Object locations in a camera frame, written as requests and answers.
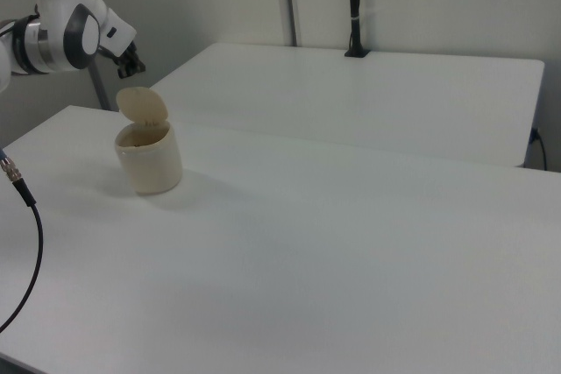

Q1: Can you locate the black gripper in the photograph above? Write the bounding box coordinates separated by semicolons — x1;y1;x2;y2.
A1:
98;39;147;80

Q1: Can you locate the beige trash bin with lid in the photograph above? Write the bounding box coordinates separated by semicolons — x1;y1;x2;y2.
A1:
114;86;184;196

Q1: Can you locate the white side table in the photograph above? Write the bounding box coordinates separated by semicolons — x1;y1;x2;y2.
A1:
148;42;546;169

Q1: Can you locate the black cable with metal connector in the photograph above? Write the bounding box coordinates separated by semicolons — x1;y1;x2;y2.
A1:
0;145;46;334

